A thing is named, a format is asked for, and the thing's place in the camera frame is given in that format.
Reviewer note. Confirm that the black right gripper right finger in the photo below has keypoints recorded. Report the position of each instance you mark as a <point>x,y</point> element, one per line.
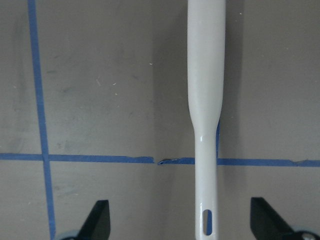
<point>266,223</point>

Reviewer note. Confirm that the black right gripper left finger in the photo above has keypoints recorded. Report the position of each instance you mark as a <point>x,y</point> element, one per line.
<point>97,225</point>

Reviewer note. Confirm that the beige hand brush black bristles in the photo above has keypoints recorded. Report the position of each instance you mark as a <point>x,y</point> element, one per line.
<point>206,30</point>

